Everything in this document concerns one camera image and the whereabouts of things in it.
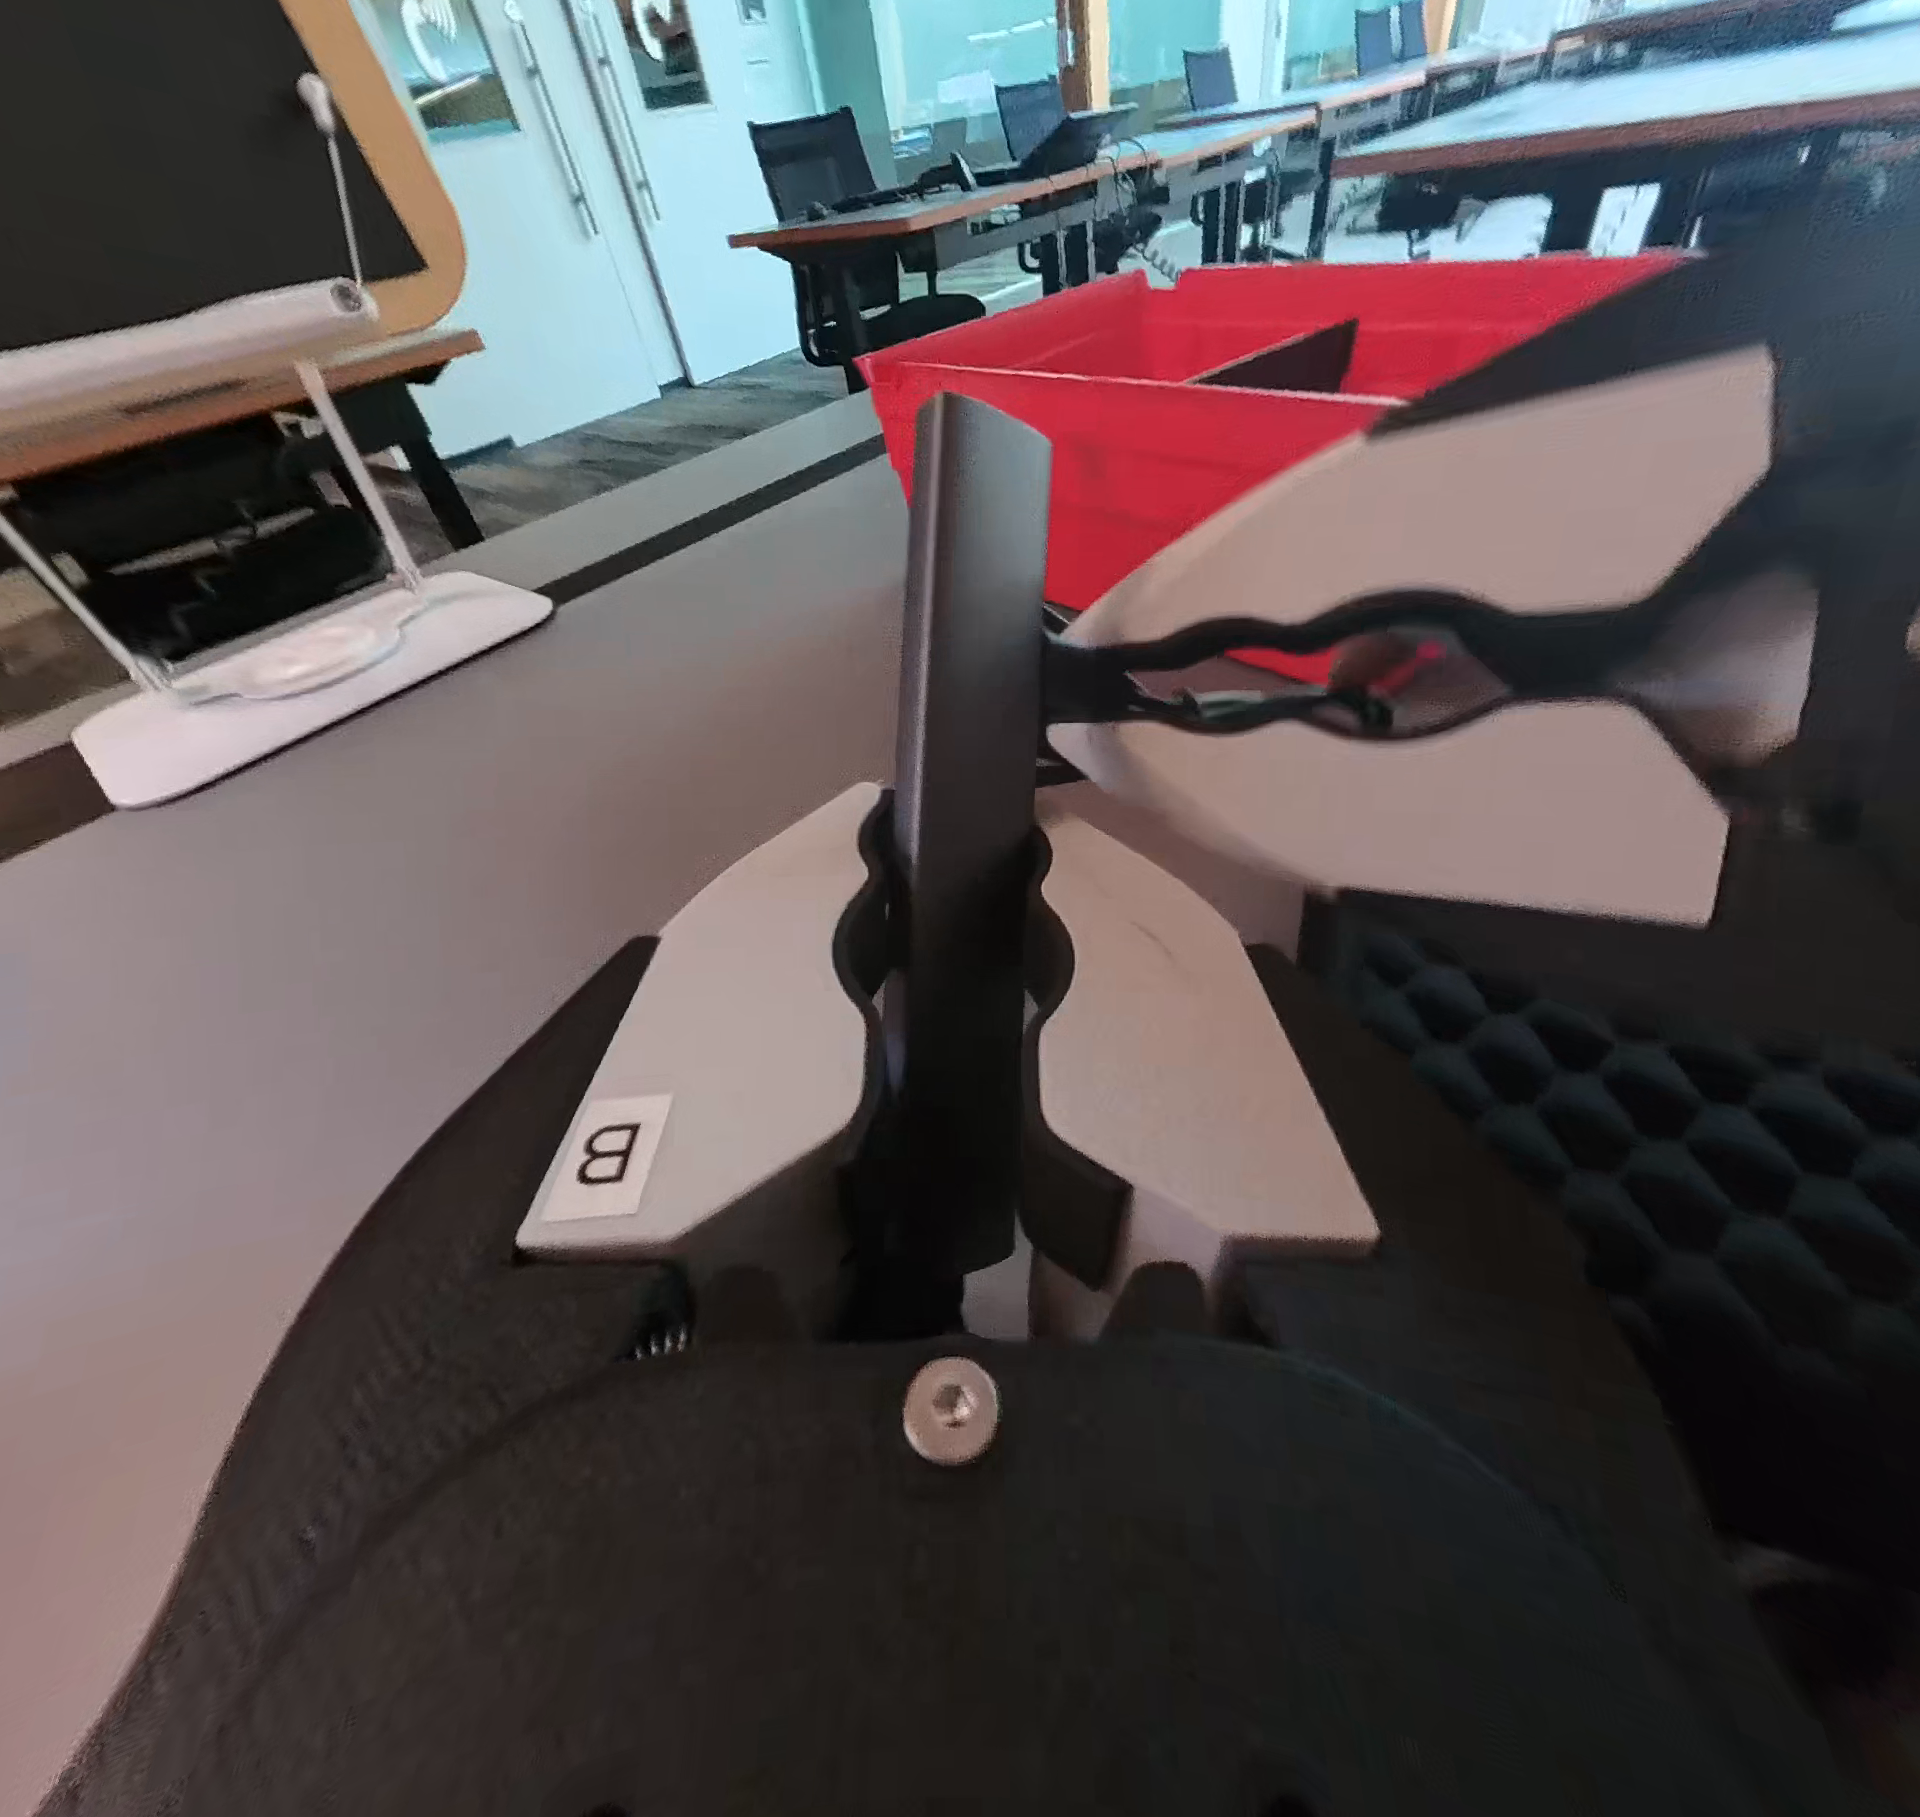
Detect black bin divider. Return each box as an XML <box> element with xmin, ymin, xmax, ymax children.
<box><xmin>1185</xmin><ymin>320</ymin><xmax>1361</xmax><ymax>394</ymax></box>

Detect grey usb hub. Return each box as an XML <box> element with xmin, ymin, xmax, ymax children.
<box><xmin>877</xmin><ymin>391</ymin><xmax>1055</xmax><ymax>1257</ymax></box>

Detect red plastic bin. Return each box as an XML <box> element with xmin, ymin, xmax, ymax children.
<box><xmin>854</xmin><ymin>249</ymin><xmax>1713</xmax><ymax>687</ymax></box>

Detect white tabletop stand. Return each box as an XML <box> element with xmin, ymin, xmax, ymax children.
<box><xmin>0</xmin><ymin>74</ymin><xmax>557</xmax><ymax>810</ymax></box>

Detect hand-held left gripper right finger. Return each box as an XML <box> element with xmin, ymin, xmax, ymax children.
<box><xmin>1024</xmin><ymin>804</ymin><xmax>1380</xmax><ymax>1341</ymax></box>

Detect row of wooden top desks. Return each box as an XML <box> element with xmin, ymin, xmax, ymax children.
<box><xmin>731</xmin><ymin>0</ymin><xmax>1920</xmax><ymax>364</ymax></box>

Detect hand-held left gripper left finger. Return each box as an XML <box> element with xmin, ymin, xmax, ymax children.
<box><xmin>513</xmin><ymin>783</ymin><xmax>902</xmax><ymax>1341</ymax></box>

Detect black honeycomb cushion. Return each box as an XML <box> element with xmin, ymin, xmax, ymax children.
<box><xmin>1304</xmin><ymin>895</ymin><xmax>1920</xmax><ymax>1578</ymax></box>

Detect black office chair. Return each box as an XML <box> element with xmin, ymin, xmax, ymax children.
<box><xmin>749</xmin><ymin>107</ymin><xmax>986</xmax><ymax>370</ymax></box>

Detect white double door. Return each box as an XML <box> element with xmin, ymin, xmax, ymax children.
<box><xmin>291</xmin><ymin>0</ymin><xmax>819</xmax><ymax>460</ymax></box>

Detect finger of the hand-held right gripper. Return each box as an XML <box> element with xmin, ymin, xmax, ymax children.
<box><xmin>1048</xmin><ymin>344</ymin><xmax>1782</xmax><ymax>687</ymax></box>
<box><xmin>1043</xmin><ymin>694</ymin><xmax>1738</xmax><ymax>929</ymax></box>

